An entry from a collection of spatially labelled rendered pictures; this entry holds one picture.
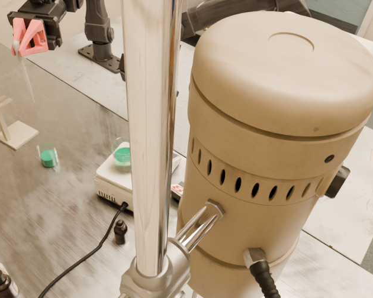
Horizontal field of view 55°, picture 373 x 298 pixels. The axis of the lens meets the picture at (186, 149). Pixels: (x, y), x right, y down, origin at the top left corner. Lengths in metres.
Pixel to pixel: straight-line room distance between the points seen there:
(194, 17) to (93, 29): 0.51
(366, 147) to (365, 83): 0.99
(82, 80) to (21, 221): 0.55
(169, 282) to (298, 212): 0.09
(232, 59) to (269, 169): 0.06
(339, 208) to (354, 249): 0.11
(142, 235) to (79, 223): 0.71
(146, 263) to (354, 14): 3.45
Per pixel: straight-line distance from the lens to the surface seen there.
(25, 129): 1.09
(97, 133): 1.05
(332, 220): 0.95
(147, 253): 0.17
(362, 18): 3.56
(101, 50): 1.30
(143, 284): 0.19
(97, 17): 1.23
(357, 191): 1.04
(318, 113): 0.17
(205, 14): 0.81
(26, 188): 0.95
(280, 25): 0.22
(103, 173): 0.83
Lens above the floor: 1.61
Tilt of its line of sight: 45 degrees down
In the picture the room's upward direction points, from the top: 6 degrees clockwise
